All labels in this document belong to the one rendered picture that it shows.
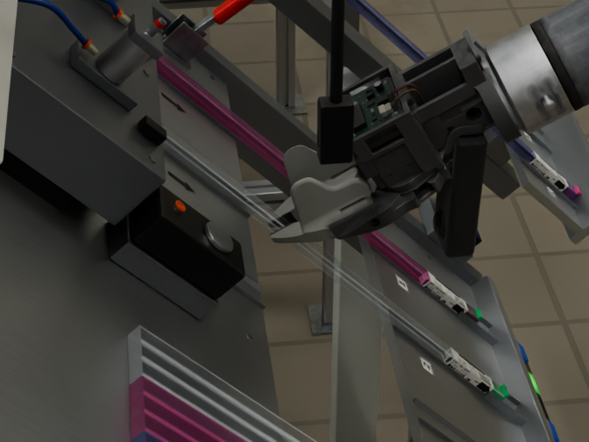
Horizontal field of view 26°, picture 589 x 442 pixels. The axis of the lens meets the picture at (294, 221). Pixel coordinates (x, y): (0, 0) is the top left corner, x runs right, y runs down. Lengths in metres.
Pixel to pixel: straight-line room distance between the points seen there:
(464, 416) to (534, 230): 1.54
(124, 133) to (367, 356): 0.99
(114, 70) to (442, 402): 0.45
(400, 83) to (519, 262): 1.60
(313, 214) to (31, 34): 0.31
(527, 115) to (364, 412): 0.91
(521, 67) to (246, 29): 2.36
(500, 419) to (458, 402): 0.08
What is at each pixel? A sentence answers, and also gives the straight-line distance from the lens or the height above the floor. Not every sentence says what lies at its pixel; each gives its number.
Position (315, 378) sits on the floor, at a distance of 2.28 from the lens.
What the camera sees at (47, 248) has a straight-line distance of 0.76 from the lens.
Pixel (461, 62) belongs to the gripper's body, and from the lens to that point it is 0.96.
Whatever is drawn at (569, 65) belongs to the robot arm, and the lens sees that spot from 0.96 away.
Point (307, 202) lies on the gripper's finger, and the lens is 0.99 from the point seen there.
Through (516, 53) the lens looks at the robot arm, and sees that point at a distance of 0.97.
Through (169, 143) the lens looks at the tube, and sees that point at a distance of 0.97.
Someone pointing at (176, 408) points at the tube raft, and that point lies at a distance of 0.74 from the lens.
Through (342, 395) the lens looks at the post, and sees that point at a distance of 1.78.
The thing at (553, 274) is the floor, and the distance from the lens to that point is 2.54.
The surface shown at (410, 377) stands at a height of 0.85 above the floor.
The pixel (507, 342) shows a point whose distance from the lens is 1.30.
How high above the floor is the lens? 1.61
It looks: 38 degrees down
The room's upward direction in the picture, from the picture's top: straight up
